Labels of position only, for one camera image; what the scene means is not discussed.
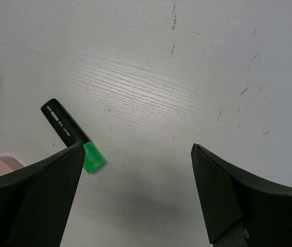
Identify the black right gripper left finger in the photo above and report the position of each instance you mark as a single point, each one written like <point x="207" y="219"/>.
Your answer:
<point x="35" y="201"/>

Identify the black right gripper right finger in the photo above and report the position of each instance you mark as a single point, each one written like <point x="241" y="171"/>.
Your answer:
<point x="240" y="208"/>

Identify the green cap black highlighter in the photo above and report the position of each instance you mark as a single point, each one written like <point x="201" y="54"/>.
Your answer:
<point x="71" y="133"/>

